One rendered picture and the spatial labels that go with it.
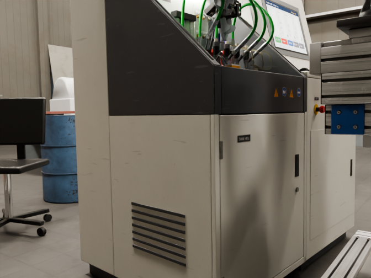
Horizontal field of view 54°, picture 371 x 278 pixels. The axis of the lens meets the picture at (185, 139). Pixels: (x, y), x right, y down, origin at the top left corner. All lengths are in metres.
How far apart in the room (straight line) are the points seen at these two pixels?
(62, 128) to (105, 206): 1.76
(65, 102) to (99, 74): 7.01
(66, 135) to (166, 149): 2.10
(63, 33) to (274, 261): 11.14
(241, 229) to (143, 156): 0.47
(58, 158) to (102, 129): 1.78
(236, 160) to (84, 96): 0.82
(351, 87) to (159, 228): 0.84
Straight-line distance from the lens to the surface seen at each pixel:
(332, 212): 2.16
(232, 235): 1.33
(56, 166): 3.42
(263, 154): 1.45
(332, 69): 1.13
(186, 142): 1.27
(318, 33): 10.48
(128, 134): 1.50
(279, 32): 2.18
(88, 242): 1.88
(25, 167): 2.53
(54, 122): 3.39
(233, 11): 1.60
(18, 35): 11.38
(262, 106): 1.43
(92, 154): 1.73
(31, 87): 11.34
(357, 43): 1.12
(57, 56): 11.71
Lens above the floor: 0.80
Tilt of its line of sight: 4 degrees down
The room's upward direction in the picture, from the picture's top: 1 degrees counter-clockwise
